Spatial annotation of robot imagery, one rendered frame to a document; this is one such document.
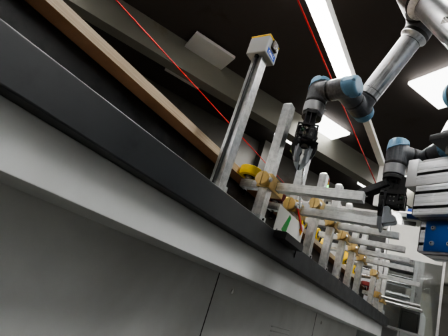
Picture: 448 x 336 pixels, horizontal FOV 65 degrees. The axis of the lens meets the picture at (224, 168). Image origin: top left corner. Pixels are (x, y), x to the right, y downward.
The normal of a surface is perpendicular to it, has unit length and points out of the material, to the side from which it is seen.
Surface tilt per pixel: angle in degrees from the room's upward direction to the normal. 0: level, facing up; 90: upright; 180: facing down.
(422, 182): 90
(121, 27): 90
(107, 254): 90
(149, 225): 90
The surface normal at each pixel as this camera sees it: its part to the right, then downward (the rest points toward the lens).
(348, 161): 0.48, -0.15
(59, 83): 0.81, 0.07
